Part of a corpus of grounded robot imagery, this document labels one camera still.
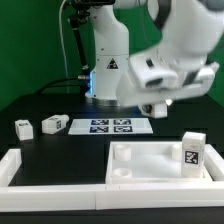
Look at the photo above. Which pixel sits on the white square table top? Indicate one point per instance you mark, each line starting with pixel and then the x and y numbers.
pixel 147 162

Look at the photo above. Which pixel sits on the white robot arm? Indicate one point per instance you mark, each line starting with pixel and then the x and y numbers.
pixel 175 68

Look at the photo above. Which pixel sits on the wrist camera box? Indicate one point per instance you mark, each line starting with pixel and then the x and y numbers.
pixel 150 75

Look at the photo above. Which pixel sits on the white U-shaped fence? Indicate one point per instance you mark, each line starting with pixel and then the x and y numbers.
pixel 110 196

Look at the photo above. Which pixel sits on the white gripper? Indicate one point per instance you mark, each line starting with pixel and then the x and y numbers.
pixel 130 94

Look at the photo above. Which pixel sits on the white sheet with tags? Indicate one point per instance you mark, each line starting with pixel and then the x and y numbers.
pixel 115 126

